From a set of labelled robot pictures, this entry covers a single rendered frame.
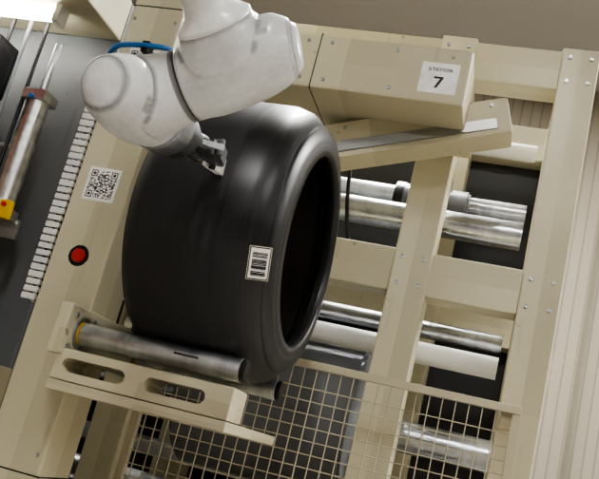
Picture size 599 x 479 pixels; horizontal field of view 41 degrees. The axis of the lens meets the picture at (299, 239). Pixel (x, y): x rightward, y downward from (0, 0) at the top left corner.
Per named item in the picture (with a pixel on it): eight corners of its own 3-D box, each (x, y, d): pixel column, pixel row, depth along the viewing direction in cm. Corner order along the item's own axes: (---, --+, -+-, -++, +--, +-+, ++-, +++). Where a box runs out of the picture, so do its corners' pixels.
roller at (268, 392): (136, 369, 185) (128, 364, 180) (142, 349, 186) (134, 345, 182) (280, 403, 175) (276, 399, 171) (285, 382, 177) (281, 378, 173)
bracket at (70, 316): (45, 350, 151) (61, 299, 153) (129, 379, 188) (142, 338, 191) (60, 354, 150) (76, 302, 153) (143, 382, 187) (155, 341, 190)
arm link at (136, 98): (127, 162, 116) (212, 134, 114) (73, 131, 101) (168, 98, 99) (113, 94, 119) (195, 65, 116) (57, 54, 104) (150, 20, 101)
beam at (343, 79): (221, 74, 205) (236, 22, 208) (247, 119, 228) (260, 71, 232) (463, 105, 189) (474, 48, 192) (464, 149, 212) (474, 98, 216)
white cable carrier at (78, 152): (19, 296, 170) (88, 92, 181) (31, 301, 174) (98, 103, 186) (38, 300, 168) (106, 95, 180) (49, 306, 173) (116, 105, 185)
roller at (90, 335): (79, 347, 158) (69, 340, 154) (87, 325, 160) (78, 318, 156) (246, 387, 149) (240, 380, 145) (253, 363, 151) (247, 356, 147)
